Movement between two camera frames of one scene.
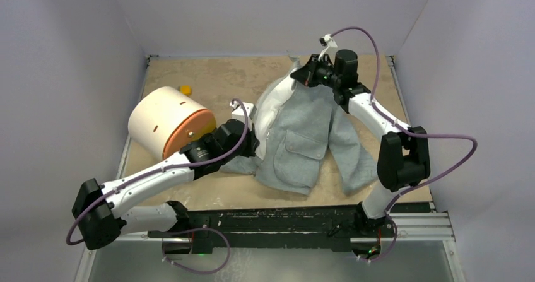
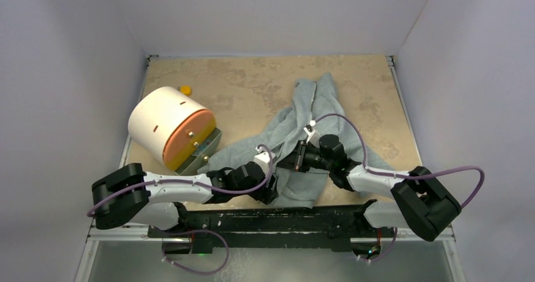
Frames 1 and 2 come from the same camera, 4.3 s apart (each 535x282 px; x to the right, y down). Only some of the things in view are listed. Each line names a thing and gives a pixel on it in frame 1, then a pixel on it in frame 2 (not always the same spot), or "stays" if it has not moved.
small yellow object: [186, 90] stays
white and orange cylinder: [162, 120] stays
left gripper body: [246, 148] → [264, 193]
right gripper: [306, 75] → [293, 161]
